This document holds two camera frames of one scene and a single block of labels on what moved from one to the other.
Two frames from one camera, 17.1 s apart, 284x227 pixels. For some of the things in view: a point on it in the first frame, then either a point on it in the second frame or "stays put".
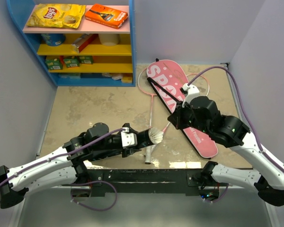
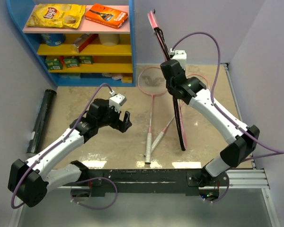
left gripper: [126, 152] to [117, 125]
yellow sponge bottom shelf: [127, 79] stays put
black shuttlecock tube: [143, 137] to [36, 133]
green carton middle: [72, 63] stays put
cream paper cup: [109, 39] stays put
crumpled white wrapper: [114, 76] stays put
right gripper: [176, 117] to [167, 84]
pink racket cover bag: [167, 79] to [177, 104]
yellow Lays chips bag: [57, 15] stays put
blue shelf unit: [97, 56] stays put
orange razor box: [103, 15] stays put
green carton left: [54, 64] stays put
